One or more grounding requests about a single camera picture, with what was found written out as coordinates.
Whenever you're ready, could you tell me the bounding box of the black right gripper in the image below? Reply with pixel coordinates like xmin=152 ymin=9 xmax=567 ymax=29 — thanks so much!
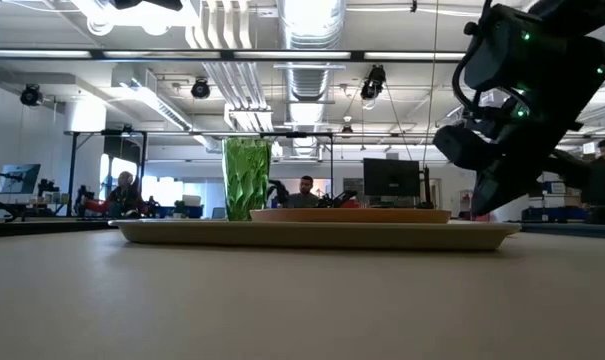
xmin=434 ymin=98 xmax=594 ymax=218

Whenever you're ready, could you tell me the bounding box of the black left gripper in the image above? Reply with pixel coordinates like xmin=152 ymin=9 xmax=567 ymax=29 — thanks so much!
xmin=109 ymin=0 xmax=184 ymax=12

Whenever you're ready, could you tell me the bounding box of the green faceted cup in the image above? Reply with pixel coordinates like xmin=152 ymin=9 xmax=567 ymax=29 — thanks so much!
xmin=221 ymin=137 xmax=273 ymax=222

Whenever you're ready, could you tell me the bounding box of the beige tray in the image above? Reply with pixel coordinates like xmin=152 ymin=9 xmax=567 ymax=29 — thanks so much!
xmin=108 ymin=218 xmax=522 ymax=251

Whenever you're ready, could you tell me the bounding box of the person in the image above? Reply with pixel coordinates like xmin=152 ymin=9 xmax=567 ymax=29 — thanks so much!
xmin=581 ymin=138 xmax=605 ymax=224
xmin=286 ymin=175 xmax=322 ymax=209
xmin=106 ymin=171 xmax=143 ymax=219

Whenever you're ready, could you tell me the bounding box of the black monitor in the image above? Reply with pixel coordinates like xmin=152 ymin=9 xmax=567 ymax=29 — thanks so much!
xmin=362 ymin=157 xmax=421 ymax=197

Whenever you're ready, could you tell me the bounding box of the overhead light bar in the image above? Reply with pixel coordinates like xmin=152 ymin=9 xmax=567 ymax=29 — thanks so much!
xmin=0 ymin=48 xmax=467 ymax=64

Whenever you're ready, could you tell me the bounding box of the tilted monitor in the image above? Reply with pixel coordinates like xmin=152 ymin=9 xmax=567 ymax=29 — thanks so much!
xmin=0 ymin=163 xmax=42 ymax=195

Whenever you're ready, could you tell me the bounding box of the black ceiling camera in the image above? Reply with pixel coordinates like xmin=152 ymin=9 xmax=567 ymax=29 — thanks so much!
xmin=190 ymin=77 xmax=211 ymax=100
xmin=20 ymin=83 xmax=44 ymax=107
xmin=360 ymin=64 xmax=387 ymax=101

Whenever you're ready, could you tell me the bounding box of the ribbed ventilation duct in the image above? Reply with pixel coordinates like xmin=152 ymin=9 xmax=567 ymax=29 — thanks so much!
xmin=276 ymin=0 xmax=348 ymax=156

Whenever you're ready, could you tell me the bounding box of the black background station frame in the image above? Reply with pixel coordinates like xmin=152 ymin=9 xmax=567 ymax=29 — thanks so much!
xmin=64 ymin=128 xmax=148 ymax=219
xmin=259 ymin=131 xmax=334 ymax=201

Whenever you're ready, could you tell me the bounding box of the black table frame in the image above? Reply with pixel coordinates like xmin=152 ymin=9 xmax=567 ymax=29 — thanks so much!
xmin=0 ymin=218 xmax=605 ymax=239

